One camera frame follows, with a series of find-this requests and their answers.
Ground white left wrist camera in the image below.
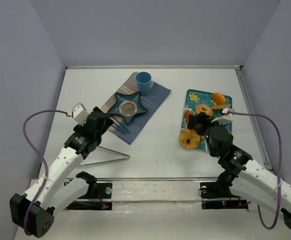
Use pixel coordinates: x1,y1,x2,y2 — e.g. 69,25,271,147
72,102,90,125

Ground teal floral tray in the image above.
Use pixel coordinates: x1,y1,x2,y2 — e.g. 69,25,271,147
181,89,233,152

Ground long brown bread stick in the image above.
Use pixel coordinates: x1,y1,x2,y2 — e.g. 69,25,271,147
211,104,232,112

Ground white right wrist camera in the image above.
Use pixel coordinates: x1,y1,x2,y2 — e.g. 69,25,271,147
211,108,235,126

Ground metal tongs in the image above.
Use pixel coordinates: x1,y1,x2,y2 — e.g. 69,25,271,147
79,146,130,167

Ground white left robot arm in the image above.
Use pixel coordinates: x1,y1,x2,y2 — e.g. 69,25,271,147
9,103,113,238

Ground large glazed bagel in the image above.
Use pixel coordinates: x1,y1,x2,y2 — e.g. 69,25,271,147
179,129,201,149

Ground blue plastic fork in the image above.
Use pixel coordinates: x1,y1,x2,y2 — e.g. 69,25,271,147
109,115,131,134

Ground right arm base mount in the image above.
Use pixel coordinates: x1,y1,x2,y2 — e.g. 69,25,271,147
198,173,251,210

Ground blue striped cloth napkin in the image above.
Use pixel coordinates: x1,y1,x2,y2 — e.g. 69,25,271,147
101,71,171,145

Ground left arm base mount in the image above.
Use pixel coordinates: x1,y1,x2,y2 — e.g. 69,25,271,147
65,171,113,211

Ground round orange bun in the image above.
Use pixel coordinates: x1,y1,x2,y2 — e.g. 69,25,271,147
212,92,226,105

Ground blue star-shaped plate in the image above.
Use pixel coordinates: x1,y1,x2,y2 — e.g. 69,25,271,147
107,91,148,125

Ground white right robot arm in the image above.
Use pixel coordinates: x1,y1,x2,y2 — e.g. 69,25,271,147
187,108,291,230

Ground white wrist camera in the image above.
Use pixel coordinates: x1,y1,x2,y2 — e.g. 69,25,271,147
211,108,235,126
72,102,90,125

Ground blue plastic cup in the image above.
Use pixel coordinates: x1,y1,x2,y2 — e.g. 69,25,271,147
135,71,152,96

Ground croissant bread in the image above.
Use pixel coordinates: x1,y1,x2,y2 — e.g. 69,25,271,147
184,110,193,124

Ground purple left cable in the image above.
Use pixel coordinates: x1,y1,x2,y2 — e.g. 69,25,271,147
22,110,70,236

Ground ring doughnut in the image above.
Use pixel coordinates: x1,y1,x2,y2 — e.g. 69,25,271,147
195,104,214,117

